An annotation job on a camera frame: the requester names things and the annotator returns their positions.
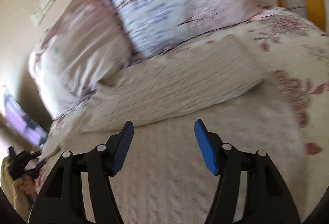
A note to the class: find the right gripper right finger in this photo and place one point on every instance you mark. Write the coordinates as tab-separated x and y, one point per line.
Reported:
267	198

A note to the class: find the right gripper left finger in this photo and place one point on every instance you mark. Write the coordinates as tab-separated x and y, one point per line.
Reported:
78	186

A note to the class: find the beige cable-knit sweater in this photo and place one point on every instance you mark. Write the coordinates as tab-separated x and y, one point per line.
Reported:
164	178

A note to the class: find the left hand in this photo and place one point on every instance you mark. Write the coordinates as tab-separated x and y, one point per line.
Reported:
27	186

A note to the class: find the window with purple curtain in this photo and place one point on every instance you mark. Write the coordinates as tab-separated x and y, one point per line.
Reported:
20	122

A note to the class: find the pink floral pillow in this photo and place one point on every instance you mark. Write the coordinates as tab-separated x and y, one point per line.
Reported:
86	44

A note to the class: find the floral bed sheet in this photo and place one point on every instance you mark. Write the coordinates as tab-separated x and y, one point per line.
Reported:
294	52

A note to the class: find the white wall switch panel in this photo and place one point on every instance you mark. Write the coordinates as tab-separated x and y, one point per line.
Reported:
40	11

